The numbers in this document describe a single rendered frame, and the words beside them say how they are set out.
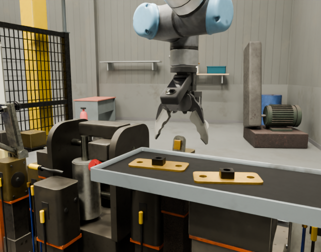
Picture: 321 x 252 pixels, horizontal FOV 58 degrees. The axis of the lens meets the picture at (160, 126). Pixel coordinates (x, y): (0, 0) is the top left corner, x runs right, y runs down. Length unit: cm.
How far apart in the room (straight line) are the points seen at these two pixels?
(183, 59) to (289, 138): 514
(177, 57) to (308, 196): 50
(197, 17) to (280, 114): 540
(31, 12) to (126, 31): 737
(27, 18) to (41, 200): 133
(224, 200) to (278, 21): 853
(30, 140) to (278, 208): 111
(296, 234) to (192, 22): 42
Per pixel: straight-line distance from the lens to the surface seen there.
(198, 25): 61
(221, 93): 855
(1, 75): 159
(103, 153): 59
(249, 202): 32
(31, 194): 82
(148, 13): 68
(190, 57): 76
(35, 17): 180
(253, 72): 600
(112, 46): 918
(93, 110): 775
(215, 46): 860
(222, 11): 61
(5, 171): 94
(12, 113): 93
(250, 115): 587
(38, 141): 133
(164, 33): 68
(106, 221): 70
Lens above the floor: 129
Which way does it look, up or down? 9 degrees down
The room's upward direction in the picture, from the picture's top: straight up
